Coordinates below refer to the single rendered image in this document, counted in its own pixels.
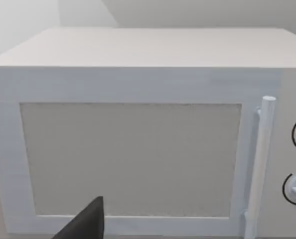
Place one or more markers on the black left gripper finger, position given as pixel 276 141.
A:
pixel 88 221

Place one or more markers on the pale blue microwave door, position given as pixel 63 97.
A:
pixel 128 159

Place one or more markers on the pale microwave oven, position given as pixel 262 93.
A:
pixel 148 49

